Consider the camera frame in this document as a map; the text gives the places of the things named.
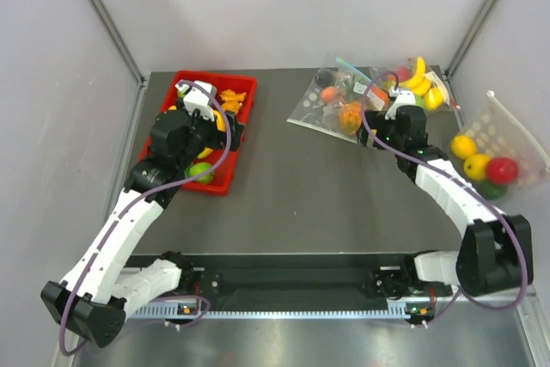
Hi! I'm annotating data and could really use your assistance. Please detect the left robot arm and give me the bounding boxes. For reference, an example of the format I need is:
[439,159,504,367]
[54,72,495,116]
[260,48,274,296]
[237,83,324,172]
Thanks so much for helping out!
[40,110,244,356]

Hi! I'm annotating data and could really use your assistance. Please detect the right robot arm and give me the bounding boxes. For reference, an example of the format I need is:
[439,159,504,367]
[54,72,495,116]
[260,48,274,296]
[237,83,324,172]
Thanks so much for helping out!
[357,105,534,298]

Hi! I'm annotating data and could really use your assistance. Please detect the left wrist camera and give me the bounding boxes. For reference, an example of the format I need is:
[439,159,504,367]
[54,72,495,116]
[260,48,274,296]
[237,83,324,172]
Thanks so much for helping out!
[176,81,215,121]

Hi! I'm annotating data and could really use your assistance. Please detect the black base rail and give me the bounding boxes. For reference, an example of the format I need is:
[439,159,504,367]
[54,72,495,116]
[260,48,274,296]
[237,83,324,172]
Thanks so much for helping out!
[162,252,452,311]

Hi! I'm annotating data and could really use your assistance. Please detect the blue zip top bag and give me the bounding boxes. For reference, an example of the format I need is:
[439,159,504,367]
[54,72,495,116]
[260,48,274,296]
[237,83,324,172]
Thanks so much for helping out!
[287,57,405,141]

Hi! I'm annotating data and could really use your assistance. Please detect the zip bag with bananas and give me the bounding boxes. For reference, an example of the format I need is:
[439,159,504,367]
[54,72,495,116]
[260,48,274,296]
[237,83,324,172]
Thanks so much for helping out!
[392,56,461,114]

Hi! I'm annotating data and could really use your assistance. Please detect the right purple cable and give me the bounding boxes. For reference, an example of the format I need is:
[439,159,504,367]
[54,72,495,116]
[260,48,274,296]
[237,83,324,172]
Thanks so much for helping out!
[361,68,530,328]

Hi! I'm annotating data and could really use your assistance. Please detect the dotted bag with lemons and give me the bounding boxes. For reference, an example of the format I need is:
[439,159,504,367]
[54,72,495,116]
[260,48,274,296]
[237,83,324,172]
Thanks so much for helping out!
[446,91,549,202]

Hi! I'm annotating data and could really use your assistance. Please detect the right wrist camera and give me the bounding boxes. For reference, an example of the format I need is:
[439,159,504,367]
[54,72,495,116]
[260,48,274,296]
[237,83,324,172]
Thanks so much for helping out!
[384,87,416,120]

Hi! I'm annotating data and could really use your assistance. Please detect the grey cable duct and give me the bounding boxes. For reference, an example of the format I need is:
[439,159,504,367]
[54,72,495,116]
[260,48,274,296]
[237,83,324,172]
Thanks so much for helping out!
[131,300,434,321]

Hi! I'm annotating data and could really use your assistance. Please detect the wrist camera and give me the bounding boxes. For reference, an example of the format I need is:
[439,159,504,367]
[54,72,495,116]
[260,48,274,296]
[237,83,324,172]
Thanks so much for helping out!
[384,87,416,120]
[176,81,215,121]

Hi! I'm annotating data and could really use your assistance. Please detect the yellow banana bunch in bin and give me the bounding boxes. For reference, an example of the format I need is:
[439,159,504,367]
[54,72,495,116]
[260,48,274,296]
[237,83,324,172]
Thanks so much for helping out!
[197,110,227,160]

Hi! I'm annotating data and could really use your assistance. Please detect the toy pineapple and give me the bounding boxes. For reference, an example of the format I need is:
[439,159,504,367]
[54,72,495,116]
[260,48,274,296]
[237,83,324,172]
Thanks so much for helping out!
[338,101,362,135]

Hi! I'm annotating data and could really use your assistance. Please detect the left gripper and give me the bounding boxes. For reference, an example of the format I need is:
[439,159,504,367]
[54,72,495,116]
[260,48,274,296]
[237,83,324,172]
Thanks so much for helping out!
[176,97,243,169]

